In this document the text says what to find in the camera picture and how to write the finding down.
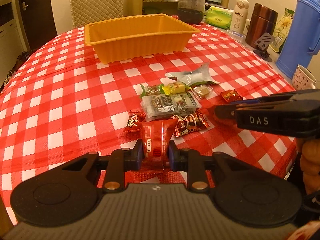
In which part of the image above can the grey dark snack packet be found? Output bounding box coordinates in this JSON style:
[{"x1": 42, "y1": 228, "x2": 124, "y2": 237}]
[{"x1": 141, "y1": 92, "x2": 201, "y2": 121}]

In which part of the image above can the dark red chocolate packet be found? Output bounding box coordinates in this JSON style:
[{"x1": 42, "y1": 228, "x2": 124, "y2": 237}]
[{"x1": 171, "y1": 108, "x2": 210, "y2": 137}]

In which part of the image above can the yellow candy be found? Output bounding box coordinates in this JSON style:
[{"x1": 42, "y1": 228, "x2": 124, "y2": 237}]
[{"x1": 162, "y1": 82, "x2": 190, "y2": 95}]

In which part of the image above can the green brown candy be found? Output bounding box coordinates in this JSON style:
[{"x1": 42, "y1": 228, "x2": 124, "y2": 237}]
[{"x1": 140, "y1": 84, "x2": 164, "y2": 98}]

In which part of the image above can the red white checkered tablecloth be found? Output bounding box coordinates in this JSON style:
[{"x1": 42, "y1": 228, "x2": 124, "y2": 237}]
[{"x1": 1, "y1": 24, "x2": 292, "y2": 220}]

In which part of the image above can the silver green snack pouch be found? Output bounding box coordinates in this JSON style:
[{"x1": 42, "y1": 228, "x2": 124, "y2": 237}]
[{"x1": 165, "y1": 62, "x2": 219, "y2": 87}]

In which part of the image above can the blue plastic pitcher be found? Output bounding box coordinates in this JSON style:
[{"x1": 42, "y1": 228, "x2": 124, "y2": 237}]
[{"x1": 276, "y1": 0, "x2": 320, "y2": 78}]

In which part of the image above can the person's right hand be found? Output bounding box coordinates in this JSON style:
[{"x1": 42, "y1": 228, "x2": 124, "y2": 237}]
[{"x1": 297, "y1": 139, "x2": 320, "y2": 194}]

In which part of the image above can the dark glass jar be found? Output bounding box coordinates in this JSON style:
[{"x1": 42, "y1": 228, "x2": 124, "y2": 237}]
[{"x1": 177, "y1": 0, "x2": 205, "y2": 24}]

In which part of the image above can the wooden side shelf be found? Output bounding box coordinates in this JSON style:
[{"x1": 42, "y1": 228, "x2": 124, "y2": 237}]
[{"x1": 127, "y1": 0, "x2": 230, "y2": 16}]

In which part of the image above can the dark wooden door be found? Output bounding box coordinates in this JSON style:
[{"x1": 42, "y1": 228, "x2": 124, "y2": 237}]
[{"x1": 19, "y1": 0, "x2": 57, "y2": 51}]

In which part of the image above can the green sunflower seed bag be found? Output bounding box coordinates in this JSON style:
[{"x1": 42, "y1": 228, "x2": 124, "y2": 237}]
[{"x1": 270, "y1": 8, "x2": 295, "y2": 54}]

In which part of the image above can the green tissue pack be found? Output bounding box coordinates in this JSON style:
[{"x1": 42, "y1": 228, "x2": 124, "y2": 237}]
[{"x1": 205, "y1": 6, "x2": 233, "y2": 29}]

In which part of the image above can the orange plastic tray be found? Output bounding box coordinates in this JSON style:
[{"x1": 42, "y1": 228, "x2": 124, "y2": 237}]
[{"x1": 84, "y1": 14, "x2": 200, "y2": 64}]

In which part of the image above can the brown metal thermos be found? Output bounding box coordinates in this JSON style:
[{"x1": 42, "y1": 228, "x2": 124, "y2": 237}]
[{"x1": 245, "y1": 3, "x2": 278, "y2": 49}]

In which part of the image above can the red long snack packet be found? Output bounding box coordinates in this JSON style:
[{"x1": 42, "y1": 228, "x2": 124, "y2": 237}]
[{"x1": 140, "y1": 118, "x2": 178, "y2": 172}]

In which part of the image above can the quilted beige chair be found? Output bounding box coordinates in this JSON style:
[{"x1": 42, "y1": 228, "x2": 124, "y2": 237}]
[{"x1": 69, "y1": 0, "x2": 123, "y2": 28}]

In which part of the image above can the white cabinet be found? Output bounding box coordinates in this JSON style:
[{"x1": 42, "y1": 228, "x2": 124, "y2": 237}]
[{"x1": 1, "y1": 0, "x2": 27, "y2": 83}]

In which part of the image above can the white miffy bottle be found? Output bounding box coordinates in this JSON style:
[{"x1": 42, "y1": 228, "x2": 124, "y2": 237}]
[{"x1": 229, "y1": 0, "x2": 249, "y2": 34}]

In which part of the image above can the small red candy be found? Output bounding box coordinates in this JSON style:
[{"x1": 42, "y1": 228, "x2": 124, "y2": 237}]
[{"x1": 220, "y1": 89, "x2": 242, "y2": 103}]

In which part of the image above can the white patterned mug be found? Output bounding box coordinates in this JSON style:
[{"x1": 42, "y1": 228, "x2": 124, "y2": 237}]
[{"x1": 292, "y1": 64, "x2": 317, "y2": 90}]

